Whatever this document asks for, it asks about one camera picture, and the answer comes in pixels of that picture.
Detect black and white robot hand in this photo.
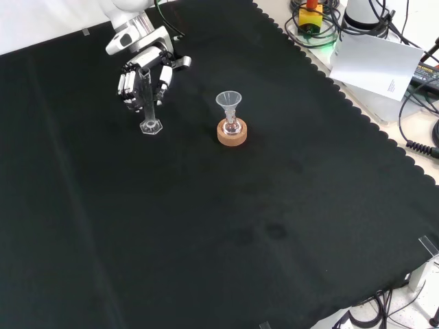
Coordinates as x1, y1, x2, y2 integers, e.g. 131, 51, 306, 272
117, 27, 193, 114

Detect clear glass graduated cylinder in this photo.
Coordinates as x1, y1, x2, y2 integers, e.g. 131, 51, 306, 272
138, 67, 163, 136

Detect clear plastic funnel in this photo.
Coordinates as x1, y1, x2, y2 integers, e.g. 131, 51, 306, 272
215, 90, 243, 119

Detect clear round-bottom flask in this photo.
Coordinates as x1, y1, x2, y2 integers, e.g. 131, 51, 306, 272
222, 109, 241, 135

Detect black bench cloth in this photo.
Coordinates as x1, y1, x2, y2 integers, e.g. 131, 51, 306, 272
0, 0, 439, 329

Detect yellow stop button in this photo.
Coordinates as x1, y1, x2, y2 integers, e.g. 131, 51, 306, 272
297, 0, 324, 36

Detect pale board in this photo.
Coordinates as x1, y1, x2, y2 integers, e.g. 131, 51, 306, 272
329, 32, 425, 103

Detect black power adapter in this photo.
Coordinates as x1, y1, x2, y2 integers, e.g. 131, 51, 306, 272
409, 62, 439, 91

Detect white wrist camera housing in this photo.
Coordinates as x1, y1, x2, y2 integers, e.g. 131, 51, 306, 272
105, 31, 136, 56

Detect green cable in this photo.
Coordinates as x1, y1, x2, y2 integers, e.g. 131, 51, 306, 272
153, 0, 187, 41

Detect cork ring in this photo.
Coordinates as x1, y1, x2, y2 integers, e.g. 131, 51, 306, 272
216, 117, 248, 147

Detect black cable loops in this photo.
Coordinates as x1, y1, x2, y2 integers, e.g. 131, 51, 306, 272
283, 0, 344, 48

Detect white post with black ring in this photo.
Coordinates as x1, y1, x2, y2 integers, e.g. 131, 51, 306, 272
342, 0, 385, 32

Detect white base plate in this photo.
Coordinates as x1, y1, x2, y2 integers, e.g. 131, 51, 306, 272
334, 81, 423, 125

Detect black coiled cable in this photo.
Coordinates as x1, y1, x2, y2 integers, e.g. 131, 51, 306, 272
398, 89, 439, 159

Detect black floor cables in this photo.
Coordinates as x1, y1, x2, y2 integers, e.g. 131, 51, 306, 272
331, 288, 439, 329

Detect white metal bracket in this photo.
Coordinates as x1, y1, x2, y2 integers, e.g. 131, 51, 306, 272
407, 259, 439, 293

